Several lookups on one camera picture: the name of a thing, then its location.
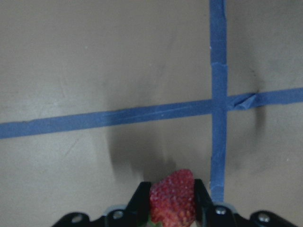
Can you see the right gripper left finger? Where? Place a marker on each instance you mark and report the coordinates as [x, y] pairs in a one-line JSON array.
[[134, 214]]

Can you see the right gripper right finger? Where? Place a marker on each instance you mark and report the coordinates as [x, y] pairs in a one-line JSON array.
[[220, 214]]

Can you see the red strawberry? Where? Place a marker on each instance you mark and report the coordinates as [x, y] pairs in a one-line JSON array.
[[172, 200]]

